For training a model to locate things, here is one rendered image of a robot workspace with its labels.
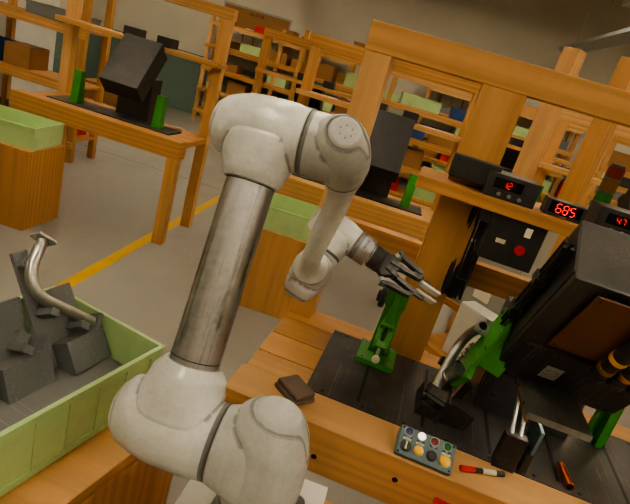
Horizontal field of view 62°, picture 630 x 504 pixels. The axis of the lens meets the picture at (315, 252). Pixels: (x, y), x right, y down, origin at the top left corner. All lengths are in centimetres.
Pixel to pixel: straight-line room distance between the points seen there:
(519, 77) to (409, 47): 35
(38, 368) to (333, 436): 76
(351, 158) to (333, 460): 85
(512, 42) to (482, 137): 989
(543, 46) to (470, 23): 148
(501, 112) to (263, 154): 97
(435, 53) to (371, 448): 118
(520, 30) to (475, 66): 991
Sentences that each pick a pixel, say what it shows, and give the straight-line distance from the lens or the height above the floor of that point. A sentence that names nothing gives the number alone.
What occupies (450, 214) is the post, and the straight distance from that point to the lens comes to 180.
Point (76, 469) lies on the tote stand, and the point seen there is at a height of 79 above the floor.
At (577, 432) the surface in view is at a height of 113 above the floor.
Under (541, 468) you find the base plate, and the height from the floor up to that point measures 90.
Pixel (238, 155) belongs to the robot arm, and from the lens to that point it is 101.
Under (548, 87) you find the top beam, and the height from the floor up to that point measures 189.
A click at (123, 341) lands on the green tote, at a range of 157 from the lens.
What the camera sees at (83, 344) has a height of 91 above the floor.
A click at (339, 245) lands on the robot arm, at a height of 130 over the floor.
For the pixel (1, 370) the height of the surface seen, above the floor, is 93.
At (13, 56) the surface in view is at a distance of 686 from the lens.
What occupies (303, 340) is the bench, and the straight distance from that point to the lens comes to 184.
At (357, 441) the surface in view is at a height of 90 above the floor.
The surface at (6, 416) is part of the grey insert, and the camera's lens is 142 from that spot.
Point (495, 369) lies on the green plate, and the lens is 159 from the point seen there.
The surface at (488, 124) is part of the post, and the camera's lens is 177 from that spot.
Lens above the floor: 176
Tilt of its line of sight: 19 degrees down
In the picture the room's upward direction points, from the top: 17 degrees clockwise
